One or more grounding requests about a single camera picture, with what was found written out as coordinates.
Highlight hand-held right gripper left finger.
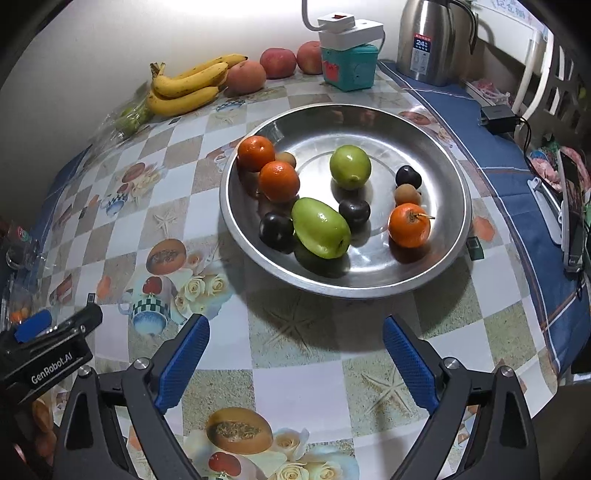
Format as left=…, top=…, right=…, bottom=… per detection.
left=53, top=314, right=211, bottom=480

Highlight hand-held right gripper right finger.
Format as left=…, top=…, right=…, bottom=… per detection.
left=382, top=315, right=541, bottom=480

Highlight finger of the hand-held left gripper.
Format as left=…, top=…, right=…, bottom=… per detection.
left=14, top=309, right=53, bottom=344
left=48, top=302, right=103, bottom=344

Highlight tangerine with pale twig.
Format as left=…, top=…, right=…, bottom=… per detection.
left=388, top=203, right=435, bottom=248

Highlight oblong green jujube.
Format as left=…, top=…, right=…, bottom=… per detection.
left=291, top=197, right=352, bottom=259

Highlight black plum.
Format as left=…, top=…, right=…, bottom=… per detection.
left=395, top=165, right=422, bottom=190

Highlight large tangerine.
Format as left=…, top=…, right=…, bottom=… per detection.
left=259, top=161, right=301, bottom=204

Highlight round green jujube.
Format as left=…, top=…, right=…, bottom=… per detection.
left=329, top=144, right=372, bottom=191

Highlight tangerine with dark stem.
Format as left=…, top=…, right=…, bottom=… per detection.
left=237, top=135, right=276, bottom=173

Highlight large steel bowl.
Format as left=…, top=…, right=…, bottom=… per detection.
left=219, top=104, right=472, bottom=301

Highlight clear container of small oranges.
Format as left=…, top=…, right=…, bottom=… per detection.
left=0, top=277, right=38, bottom=333

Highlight checkered printed tablecloth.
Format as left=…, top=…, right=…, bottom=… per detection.
left=0, top=60, right=585, bottom=480

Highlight clear bag of green fruit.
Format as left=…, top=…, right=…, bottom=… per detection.
left=90, top=95, right=155, bottom=148

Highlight white phone stand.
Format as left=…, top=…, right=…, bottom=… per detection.
left=526, top=178, right=571, bottom=245

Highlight black phone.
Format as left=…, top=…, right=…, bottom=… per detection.
left=558, top=148, right=585, bottom=273

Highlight pink patterned cloth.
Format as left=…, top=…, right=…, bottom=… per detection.
left=526, top=148, right=591, bottom=195

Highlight yellow banana bunch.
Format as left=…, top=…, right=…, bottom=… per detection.
left=147, top=53, right=249, bottom=117

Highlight black charger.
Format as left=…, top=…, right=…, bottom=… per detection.
left=478, top=105, right=520, bottom=136

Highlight pink packet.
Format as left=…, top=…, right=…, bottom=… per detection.
left=466, top=78, right=511, bottom=107

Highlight pale red apple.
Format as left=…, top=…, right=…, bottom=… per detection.
left=225, top=61, right=267, bottom=97

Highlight teal plastic box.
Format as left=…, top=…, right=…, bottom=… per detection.
left=321, top=44, right=379, bottom=92

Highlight white chair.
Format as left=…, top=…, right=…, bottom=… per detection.
left=510, top=14, right=591, bottom=134

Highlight stainless steel kettle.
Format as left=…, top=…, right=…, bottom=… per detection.
left=396, top=0, right=478, bottom=88

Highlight white power strip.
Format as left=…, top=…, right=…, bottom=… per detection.
left=317, top=13, right=385, bottom=51

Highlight black charger cable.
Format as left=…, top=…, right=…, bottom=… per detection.
left=512, top=115, right=534, bottom=153

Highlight white power cable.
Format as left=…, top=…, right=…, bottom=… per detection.
left=301, top=0, right=324, bottom=33

